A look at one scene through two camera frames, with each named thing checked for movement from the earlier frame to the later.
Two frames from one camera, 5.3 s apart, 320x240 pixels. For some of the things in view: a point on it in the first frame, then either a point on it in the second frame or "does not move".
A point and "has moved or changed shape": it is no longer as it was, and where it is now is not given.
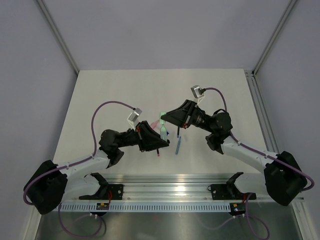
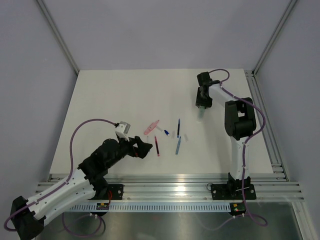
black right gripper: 183,116 → 207,104
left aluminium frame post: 57,34 does not move
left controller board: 102,206 does not move
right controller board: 237,208 does not move
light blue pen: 178,145 does not move
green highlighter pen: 163,131 has moved or changed shape
